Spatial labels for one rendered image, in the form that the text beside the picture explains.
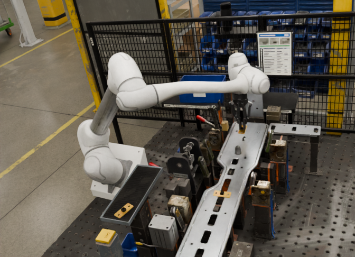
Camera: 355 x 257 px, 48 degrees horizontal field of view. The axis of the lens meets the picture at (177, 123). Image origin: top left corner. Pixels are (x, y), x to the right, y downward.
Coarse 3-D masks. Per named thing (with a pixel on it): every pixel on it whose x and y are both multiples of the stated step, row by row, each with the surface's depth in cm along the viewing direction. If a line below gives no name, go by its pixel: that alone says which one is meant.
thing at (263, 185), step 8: (256, 184) 190; (264, 184) 186; (256, 192) 187; (264, 192) 185; (256, 200) 190; (264, 200) 188; (272, 200) 192; (256, 208) 193; (264, 208) 191; (272, 208) 194; (256, 216) 196; (264, 216) 194; (272, 216) 197; (256, 224) 198; (264, 224) 196; (256, 232) 203; (264, 232) 199; (272, 232) 199; (256, 240) 201
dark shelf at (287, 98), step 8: (176, 96) 280; (232, 96) 267; (264, 96) 261; (272, 96) 259; (280, 96) 258; (288, 96) 256; (296, 96) 254; (168, 104) 273; (176, 104) 270; (184, 104) 268; (192, 104) 266; (200, 104) 264; (208, 104) 263; (216, 104) 261; (264, 104) 252; (272, 104) 250; (280, 104) 249; (288, 104) 247; (296, 104) 249; (288, 112) 243
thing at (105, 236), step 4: (100, 232) 158; (104, 232) 158; (108, 232) 158; (112, 232) 157; (100, 236) 156; (104, 236) 156; (108, 236) 156; (112, 236) 156; (96, 240) 156; (100, 240) 155; (104, 240) 154; (108, 240) 154
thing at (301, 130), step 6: (270, 126) 234; (276, 126) 233; (282, 126) 233; (288, 126) 232; (294, 126) 231; (300, 126) 230; (306, 126) 229; (312, 126) 228; (318, 126) 227; (276, 132) 228; (282, 132) 227; (288, 132) 226; (294, 132) 226; (300, 132) 225; (306, 132) 224; (312, 132) 223; (318, 132) 222
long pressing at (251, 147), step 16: (256, 128) 235; (224, 144) 225; (240, 144) 223; (256, 144) 221; (224, 160) 213; (240, 160) 211; (256, 160) 209; (224, 176) 202; (240, 176) 200; (208, 192) 193; (240, 192) 190; (208, 208) 184; (224, 208) 182; (192, 224) 176; (224, 224) 174; (192, 240) 169; (208, 240) 167; (224, 240) 166; (176, 256) 162; (192, 256) 161; (208, 256) 160
